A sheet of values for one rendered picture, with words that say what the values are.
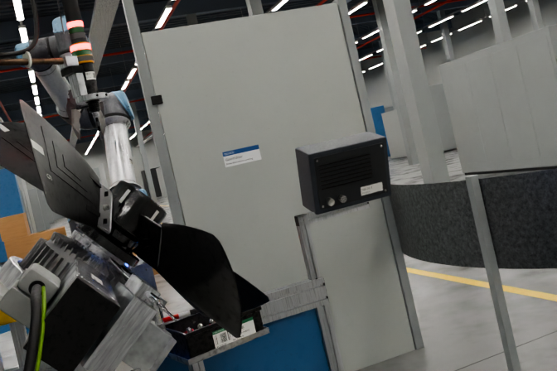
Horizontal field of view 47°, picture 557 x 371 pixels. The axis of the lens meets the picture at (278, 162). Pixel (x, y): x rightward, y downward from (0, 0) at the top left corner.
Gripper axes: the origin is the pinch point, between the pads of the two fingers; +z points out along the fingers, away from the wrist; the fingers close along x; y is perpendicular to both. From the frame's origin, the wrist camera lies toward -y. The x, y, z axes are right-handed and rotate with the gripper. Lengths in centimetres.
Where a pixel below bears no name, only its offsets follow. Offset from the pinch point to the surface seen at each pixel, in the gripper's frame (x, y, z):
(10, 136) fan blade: 18, -51, 2
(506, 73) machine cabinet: -720, 716, -30
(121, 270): 3, -76, 32
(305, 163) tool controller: -57, -18, 23
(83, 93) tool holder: 2, -54, -4
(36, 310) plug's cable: 16, -101, 31
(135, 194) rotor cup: -3, -66, 20
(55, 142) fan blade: 9, -80, 8
